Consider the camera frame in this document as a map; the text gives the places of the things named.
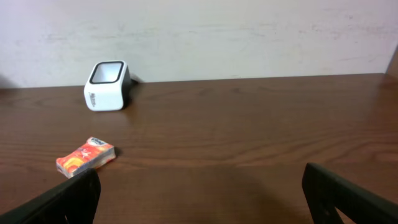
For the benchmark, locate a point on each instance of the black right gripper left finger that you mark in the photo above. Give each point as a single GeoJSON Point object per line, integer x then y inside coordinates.
{"type": "Point", "coordinates": [73, 201]}

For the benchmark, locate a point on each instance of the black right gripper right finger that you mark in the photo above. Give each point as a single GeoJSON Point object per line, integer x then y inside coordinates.
{"type": "Point", "coordinates": [327, 193]}

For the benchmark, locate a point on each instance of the orange tissue pack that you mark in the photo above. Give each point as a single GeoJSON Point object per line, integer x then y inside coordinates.
{"type": "Point", "coordinates": [92, 154]}

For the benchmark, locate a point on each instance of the white barcode scanner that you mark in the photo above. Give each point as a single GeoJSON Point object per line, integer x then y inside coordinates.
{"type": "Point", "coordinates": [108, 86]}

